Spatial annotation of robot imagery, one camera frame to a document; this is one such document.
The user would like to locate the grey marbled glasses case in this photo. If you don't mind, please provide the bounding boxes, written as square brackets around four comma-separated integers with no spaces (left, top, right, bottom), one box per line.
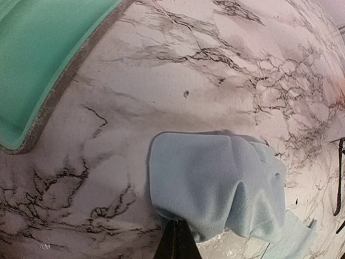
[1,1,131,154]

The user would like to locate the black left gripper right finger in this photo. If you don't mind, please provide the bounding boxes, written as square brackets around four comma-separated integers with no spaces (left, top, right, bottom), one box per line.
[176,220,202,259]

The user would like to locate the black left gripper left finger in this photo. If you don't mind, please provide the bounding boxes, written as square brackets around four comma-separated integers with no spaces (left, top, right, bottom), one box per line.
[155,220,178,259]

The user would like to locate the thin wire-frame glasses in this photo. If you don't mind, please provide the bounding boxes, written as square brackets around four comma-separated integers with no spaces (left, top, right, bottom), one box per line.
[333,137,344,216]

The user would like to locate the light blue cleaning cloth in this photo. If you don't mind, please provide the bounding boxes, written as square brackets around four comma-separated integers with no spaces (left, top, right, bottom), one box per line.
[148,132,316,258]

